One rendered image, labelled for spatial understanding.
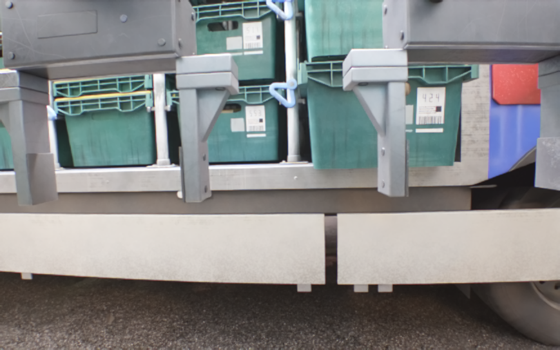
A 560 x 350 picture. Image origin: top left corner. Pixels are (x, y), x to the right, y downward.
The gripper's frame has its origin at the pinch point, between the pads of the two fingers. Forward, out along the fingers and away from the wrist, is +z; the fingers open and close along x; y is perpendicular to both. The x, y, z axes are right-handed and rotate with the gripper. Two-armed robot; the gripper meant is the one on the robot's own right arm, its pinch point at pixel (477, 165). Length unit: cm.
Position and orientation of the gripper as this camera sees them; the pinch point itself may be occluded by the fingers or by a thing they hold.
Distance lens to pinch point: 25.7
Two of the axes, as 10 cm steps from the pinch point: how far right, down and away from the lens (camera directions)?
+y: -0.2, 0.9, -10.0
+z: 0.3, 10.0, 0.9
